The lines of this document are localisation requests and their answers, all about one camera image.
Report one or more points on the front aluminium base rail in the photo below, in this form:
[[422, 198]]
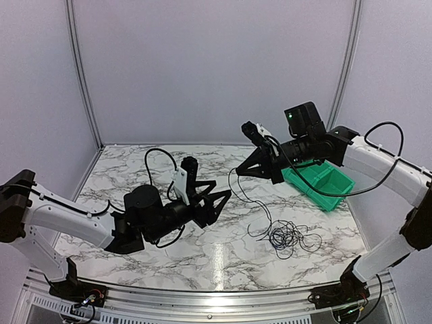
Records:
[[124, 304]]

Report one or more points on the left aluminium frame post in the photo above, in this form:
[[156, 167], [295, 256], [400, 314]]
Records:
[[72, 28]]

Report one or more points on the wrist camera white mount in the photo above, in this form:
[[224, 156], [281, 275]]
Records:
[[184, 179], [258, 135]]

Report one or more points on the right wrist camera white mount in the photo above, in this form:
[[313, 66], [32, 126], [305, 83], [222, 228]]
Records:
[[258, 135]]

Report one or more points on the green three-compartment plastic bin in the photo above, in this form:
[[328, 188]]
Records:
[[323, 177]]

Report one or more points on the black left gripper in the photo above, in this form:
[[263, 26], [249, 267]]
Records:
[[212, 214]]

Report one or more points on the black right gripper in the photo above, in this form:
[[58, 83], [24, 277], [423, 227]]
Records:
[[260, 156]]

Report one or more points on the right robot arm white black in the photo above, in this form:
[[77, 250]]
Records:
[[344, 147]]

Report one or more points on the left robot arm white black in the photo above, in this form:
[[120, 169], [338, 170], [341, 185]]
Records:
[[26, 205]]

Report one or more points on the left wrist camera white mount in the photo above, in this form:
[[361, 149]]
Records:
[[184, 179]]

